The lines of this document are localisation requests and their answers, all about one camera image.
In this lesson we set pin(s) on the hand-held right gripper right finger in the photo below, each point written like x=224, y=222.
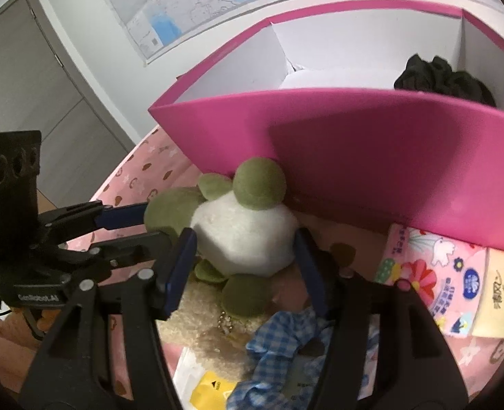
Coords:
x=311, y=269

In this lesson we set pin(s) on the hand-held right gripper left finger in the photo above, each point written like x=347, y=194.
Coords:
x=177, y=273

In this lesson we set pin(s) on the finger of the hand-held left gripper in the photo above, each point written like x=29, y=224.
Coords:
x=119, y=217
x=128, y=247

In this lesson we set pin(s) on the beige bear plush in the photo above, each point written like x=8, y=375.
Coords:
x=200, y=324

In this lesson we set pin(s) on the green white frog plush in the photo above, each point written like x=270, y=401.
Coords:
x=243, y=230

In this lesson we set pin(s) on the blue gingham scrunchie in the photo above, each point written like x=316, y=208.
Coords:
x=277, y=341

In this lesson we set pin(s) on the white yellow wet wipes pack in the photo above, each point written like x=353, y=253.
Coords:
x=209, y=388

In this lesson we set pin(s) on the pink floral tissue pack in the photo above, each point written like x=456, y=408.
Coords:
x=431, y=277

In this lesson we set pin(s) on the pink cardboard box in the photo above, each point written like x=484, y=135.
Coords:
x=384, y=149

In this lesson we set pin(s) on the gold tissue pack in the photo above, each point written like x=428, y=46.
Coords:
x=499, y=294

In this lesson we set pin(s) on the black fabric scrunchie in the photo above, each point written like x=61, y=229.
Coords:
x=444, y=81

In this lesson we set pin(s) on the person's left forearm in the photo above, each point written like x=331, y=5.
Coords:
x=0, y=341

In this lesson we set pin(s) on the pink printed blanket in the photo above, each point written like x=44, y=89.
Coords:
x=136, y=175

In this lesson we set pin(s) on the grey door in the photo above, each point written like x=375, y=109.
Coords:
x=43, y=85

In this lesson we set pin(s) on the colourful wall map poster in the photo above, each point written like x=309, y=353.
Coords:
x=171, y=8

